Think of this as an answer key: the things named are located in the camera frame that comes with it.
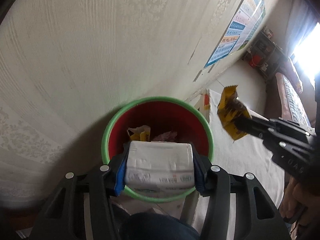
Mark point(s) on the green chart wall poster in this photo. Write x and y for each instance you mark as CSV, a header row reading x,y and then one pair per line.
x,y
243,45

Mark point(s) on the blue letter wall poster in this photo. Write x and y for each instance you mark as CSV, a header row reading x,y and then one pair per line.
x,y
235,30

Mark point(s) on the white tissue pack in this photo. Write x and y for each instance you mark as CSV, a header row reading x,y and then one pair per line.
x,y
160,165

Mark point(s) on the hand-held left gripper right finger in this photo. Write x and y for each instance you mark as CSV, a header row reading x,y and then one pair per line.
x,y
200,177

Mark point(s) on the dark metal shelf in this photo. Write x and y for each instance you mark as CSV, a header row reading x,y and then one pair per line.
x,y
267,52

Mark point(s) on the yellow brown snack wrapper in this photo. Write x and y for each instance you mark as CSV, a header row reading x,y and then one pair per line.
x,y
230,112

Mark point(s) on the window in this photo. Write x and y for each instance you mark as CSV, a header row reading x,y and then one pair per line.
x,y
310,47

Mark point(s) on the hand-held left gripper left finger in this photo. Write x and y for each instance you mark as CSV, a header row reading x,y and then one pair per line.
x,y
120,177

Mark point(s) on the beige curtain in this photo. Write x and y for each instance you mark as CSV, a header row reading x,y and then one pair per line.
x,y
300,17

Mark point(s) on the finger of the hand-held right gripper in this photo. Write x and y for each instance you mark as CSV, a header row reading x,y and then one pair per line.
x,y
295,128
250,126

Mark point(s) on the purple pillow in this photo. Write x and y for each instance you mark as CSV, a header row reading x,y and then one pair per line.
x,y
295,72

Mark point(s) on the pale pink wrapper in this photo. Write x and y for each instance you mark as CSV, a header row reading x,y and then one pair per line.
x,y
165,136

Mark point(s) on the person's right hand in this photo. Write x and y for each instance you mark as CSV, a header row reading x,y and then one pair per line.
x,y
292,200

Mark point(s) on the red bin with green rim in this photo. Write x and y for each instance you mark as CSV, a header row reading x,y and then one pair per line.
x,y
160,115

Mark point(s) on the person's leg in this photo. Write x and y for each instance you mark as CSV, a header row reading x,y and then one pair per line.
x,y
160,227

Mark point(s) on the white wall socket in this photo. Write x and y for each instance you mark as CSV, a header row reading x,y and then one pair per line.
x,y
198,75

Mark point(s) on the red container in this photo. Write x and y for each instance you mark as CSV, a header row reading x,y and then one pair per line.
x,y
255,60

